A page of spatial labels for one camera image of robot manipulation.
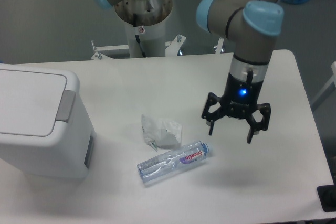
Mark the white frame at right edge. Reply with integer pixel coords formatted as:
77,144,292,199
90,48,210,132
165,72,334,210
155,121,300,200
310,61,335,112

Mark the white pedestal base frame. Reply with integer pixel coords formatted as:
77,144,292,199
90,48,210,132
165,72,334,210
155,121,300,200
90,34,226,61

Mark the crumpled white plastic bag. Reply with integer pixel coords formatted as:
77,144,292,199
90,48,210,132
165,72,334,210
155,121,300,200
141,114,182,151

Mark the clear plastic water bottle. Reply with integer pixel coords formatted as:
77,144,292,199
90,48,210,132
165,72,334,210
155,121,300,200
137,141,213,186

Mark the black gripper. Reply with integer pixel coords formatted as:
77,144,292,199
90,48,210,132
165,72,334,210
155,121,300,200
201,73,271,144

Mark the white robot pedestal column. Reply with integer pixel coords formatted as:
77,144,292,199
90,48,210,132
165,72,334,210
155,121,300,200
114,0,173,58

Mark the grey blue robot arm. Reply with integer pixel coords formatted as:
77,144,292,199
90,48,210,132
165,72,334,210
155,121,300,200
95,0,284,142

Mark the black device at table corner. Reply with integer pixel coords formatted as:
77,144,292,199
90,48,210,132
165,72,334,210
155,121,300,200
317,185,335,212

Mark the white trash can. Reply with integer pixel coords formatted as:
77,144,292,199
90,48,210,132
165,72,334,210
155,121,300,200
1,64,95,178

